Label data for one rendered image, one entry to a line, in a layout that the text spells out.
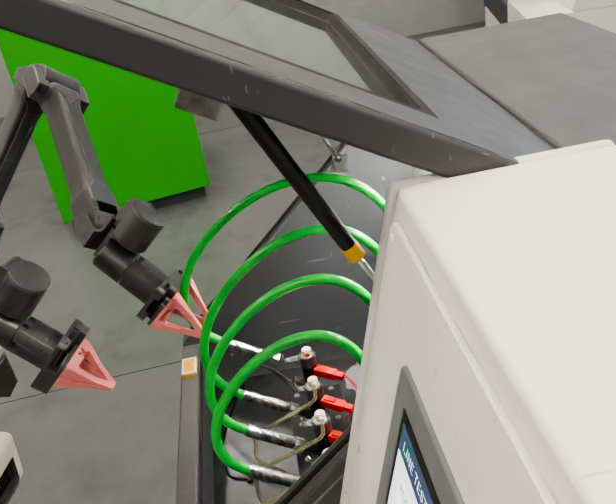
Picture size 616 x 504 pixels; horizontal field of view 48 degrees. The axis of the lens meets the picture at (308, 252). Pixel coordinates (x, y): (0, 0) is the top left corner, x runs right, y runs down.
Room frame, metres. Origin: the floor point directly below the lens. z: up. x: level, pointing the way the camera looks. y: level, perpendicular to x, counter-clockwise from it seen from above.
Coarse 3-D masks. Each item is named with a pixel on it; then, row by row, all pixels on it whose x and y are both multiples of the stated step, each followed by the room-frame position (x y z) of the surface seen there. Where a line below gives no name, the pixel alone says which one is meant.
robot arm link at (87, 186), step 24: (48, 96) 1.30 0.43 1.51; (72, 96) 1.31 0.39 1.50; (48, 120) 1.27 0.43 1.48; (72, 120) 1.24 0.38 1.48; (72, 144) 1.18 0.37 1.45; (72, 168) 1.14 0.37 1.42; (96, 168) 1.14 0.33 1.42; (72, 192) 1.10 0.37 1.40; (96, 192) 1.07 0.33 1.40; (96, 216) 1.01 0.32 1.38
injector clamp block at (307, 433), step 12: (336, 384) 0.99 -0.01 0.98; (288, 396) 0.98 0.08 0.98; (300, 396) 0.97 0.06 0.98; (336, 396) 0.96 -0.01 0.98; (300, 420) 0.91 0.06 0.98; (336, 420) 0.90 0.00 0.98; (300, 432) 0.88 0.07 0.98; (312, 432) 0.88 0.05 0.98; (300, 456) 0.83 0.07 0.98; (312, 456) 0.82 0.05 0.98; (300, 468) 0.80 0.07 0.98
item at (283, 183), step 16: (320, 176) 0.94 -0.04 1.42; (336, 176) 0.94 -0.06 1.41; (256, 192) 0.94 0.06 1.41; (272, 192) 0.94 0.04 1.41; (368, 192) 0.94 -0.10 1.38; (240, 208) 0.93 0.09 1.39; (384, 208) 0.94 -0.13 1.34; (224, 224) 0.93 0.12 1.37; (208, 240) 0.93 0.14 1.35; (192, 256) 0.93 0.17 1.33; (192, 272) 0.93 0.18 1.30
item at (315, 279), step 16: (288, 288) 0.77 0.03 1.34; (352, 288) 0.78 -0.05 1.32; (256, 304) 0.77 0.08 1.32; (368, 304) 0.78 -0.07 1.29; (240, 320) 0.77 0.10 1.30; (224, 336) 0.77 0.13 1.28; (224, 352) 0.77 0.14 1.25; (208, 368) 0.77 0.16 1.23; (208, 384) 0.77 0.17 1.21; (208, 400) 0.77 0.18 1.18; (224, 416) 0.77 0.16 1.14; (240, 432) 0.77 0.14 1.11; (256, 432) 0.77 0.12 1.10; (272, 432) 0.78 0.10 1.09
